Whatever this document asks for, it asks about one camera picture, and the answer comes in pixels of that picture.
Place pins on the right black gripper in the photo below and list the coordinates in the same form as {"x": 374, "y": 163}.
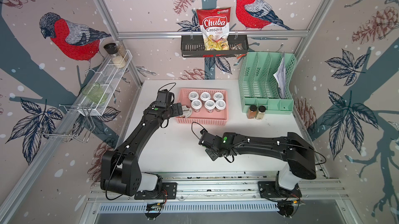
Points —
{"x": 212, "y": 157}

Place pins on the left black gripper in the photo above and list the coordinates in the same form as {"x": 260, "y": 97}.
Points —
{"x": 177, "y": 108}

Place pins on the green yogurt cup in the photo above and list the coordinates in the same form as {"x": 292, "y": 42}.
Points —
{"x": 210, "y": 105}
{"x": 193, "y": 95}
{"x": 196, "y": 105}

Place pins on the white yogurt bottle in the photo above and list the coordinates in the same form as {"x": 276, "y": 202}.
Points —
{"x": 220, "y": 105}
{"x": 205, "y": 96}
{"x": 218, "y": 96}

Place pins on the Chobani yogurt cup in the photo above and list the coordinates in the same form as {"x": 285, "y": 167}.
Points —
{"x": 186, "y": 112}

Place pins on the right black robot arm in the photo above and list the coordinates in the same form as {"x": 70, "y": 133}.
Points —
{"x": 292, "y": 149}

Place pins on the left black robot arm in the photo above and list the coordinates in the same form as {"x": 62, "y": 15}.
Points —
{"x": 120, "y": 171}

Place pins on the pink plastic basket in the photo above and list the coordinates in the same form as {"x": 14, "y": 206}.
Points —
{"x": 203, "y": 116}

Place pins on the orange spice bottle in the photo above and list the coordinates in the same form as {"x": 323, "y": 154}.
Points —
{"x": 252, "y": 111}

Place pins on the beige spice bottle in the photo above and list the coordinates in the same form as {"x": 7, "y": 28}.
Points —
{"x": 260, "y": 112}

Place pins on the green glass cup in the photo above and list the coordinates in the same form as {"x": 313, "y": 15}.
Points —
{"x": 95, "y": 93}

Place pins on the black lid spice jar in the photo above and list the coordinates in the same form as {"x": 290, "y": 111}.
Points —
{"x": 116, "y": 58}

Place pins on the green plastic file organizer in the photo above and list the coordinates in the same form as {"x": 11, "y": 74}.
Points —
{"x": 257, "y": 83}

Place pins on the papers in organizer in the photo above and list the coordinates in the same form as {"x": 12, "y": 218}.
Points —
{"x": 280, "y": 77}

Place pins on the red Chuba chips bag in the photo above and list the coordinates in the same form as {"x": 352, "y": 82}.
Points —
{"x": 214, "y": 25}

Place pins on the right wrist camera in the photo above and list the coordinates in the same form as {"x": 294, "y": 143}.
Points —
{"x": 203, "y": 143}

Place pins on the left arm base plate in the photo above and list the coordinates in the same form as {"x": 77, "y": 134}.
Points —
{"x": 162, "y": 191}

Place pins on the white wire wall shelf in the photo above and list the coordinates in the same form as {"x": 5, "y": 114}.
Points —
{"x": 108, "y": 77}

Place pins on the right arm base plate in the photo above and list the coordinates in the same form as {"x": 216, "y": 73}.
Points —
{"x": 270, "y": 190}

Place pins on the black wire wall basket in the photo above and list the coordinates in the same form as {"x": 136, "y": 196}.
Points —
{"x": 194, "y": 47}

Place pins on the wire rack hanger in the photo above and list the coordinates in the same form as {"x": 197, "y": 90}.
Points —
{"x": 68, "y": 123}

